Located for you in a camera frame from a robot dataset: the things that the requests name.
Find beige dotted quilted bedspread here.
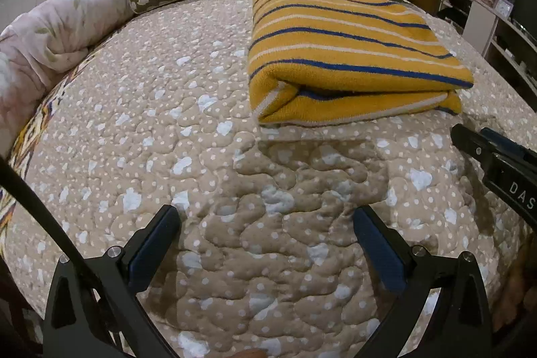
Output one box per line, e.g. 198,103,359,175
2,0,537,358

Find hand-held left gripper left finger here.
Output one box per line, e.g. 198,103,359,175
44,205,182,358

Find black cable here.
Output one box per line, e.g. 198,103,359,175
0,154,141,358

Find pink floral duvet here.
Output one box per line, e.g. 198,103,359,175
0,0,177,157

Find person's right hand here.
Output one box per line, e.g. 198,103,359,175
491,255,537,336

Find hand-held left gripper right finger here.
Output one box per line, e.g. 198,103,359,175
353,206,492,358

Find colourful patterned sheet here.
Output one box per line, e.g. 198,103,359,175
0,56,95,254

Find cluttered shelf unit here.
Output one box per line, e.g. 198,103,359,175
436,0,537,111

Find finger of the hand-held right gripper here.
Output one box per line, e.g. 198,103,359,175
480,127,537,166
450,124,502,176

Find yellow striped knit garment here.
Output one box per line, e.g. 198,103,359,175
247,0,475,128

